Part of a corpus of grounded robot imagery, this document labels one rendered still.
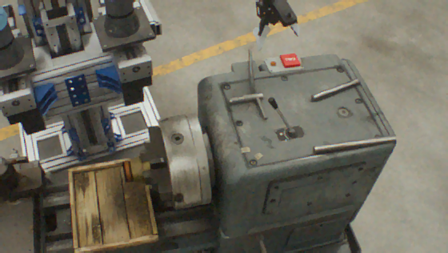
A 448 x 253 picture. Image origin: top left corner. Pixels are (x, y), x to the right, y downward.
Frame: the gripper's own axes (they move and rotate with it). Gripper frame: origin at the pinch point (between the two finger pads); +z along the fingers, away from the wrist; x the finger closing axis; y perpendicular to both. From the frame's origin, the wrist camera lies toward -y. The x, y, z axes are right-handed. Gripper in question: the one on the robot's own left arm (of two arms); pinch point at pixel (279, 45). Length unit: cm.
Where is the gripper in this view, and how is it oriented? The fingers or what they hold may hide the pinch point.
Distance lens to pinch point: 151.2
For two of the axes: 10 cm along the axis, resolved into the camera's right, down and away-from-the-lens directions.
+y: -4.2, -5.6, 7.1
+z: 1.3, 7.4, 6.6
